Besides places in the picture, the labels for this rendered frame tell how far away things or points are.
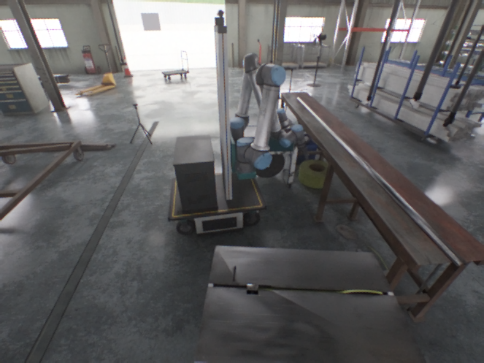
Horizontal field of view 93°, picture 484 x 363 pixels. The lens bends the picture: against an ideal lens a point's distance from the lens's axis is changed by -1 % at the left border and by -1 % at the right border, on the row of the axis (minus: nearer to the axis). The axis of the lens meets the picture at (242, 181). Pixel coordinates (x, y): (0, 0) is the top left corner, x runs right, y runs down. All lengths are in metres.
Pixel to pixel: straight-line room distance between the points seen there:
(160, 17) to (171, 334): 11.47
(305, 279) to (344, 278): 0.20
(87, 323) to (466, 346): 2.67
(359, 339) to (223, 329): 0.56
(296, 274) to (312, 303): 0.16
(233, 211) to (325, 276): 1.16
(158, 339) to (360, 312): 1.35
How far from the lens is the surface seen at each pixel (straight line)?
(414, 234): 1.68
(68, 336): 2.29
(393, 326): 1.33
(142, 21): 12.23
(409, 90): 5.60
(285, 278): 1.29
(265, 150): 1.79
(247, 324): 1.17
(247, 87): 2.41
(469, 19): 10.00
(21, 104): 7.71
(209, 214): 2.21
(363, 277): 1.41
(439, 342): 2.35
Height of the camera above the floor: 1.80
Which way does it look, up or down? 35 degrees down
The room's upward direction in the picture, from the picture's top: straight up
